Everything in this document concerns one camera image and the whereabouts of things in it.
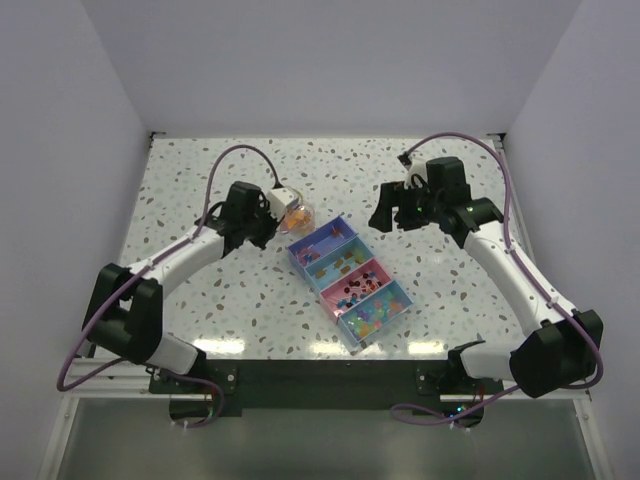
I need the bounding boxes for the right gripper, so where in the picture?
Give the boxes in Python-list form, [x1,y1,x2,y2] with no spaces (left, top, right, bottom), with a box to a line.
[368,179,443,233]

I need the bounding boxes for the clear plastic jar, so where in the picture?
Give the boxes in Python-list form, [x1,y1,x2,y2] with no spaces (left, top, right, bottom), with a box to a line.
[284,202,318,237]

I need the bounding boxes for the purple candy box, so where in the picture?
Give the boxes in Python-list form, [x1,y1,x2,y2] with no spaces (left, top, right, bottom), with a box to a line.
[287,216,357,276]

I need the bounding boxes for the pink candy box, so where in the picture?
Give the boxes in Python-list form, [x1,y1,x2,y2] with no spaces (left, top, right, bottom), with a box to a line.
[319,258,392,322]

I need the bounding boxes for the light blue candy box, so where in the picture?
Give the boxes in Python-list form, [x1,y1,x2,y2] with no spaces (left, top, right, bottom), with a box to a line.
[337,281,413,345]

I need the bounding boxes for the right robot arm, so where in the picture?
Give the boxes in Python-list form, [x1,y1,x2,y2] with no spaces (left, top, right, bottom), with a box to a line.
[368,154,603,398]

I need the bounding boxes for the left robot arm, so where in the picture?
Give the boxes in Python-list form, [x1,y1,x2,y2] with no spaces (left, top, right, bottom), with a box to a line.
[83,181,299,392]

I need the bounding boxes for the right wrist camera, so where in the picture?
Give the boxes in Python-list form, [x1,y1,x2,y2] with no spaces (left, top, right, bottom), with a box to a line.
[398,152,427,189]

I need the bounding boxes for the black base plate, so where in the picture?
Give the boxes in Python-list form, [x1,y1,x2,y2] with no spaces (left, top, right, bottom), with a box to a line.
[149,360,503,420]

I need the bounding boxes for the aluminium frame rail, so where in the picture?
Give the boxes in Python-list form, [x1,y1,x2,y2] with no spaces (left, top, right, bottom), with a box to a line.
[38,363,175,479]

